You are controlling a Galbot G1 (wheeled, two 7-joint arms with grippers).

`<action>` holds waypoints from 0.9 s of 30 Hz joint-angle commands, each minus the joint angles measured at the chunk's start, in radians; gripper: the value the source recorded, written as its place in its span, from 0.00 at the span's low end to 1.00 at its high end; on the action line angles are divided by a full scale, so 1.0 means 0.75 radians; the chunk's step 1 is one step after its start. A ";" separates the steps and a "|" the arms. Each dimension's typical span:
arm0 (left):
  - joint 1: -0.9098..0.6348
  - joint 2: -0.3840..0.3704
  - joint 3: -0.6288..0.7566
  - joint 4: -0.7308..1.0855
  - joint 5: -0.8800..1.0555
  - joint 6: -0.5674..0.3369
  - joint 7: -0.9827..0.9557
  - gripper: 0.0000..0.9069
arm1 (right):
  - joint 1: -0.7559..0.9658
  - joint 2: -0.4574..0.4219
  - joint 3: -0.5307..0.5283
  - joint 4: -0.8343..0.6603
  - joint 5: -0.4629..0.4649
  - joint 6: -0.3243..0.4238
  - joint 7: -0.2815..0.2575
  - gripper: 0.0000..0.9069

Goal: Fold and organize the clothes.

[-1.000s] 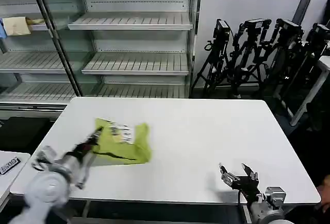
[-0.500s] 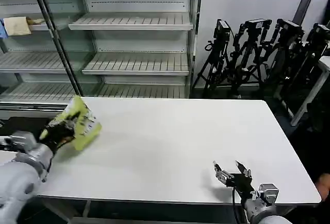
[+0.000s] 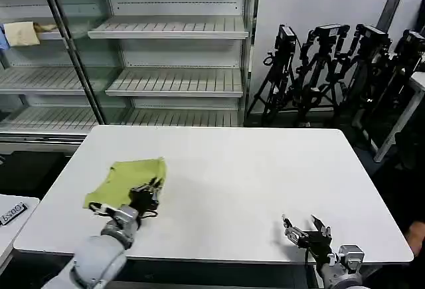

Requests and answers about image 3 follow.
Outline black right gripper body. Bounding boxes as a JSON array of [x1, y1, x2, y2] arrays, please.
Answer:
[[296, 229, 334, 261]]

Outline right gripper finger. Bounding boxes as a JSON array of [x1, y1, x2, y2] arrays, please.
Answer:
[[282, 214, 306, 241], [309, 214, 333, 239]]

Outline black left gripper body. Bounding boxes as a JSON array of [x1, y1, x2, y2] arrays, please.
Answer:
[[127, 184, 161, 217]]

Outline yellow-green shirt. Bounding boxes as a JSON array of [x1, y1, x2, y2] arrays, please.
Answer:
[[82, 156, 168, 211]]

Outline person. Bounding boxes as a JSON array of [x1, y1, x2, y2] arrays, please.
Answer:
[[406, 221, 425, 254]]

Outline black label plate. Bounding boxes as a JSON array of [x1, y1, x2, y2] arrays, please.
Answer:
[[0, 200, 31, 227]]

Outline small white side table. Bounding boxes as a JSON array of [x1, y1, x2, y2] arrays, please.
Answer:
[[0, 194, 41, 262]]

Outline white open shelf unit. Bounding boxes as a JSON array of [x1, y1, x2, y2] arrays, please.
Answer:
[[86, 0, 260, 128]]

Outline glass-fronted shelf unit with cloths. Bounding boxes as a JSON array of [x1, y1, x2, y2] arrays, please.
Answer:
[[0, 0, 112, 144]]

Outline white desk with leg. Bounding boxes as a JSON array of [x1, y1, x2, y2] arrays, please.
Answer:
[[373, 71, 425, 163]]

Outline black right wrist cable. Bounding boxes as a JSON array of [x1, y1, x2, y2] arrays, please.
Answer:
[[304, 248, 320, 270]]

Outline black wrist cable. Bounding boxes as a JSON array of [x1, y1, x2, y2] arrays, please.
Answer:
[[304, 248, 320, 270], [88, 201, 159, 219]]

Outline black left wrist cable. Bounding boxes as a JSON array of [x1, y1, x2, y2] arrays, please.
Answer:
[[88, 201, 159, 219]]

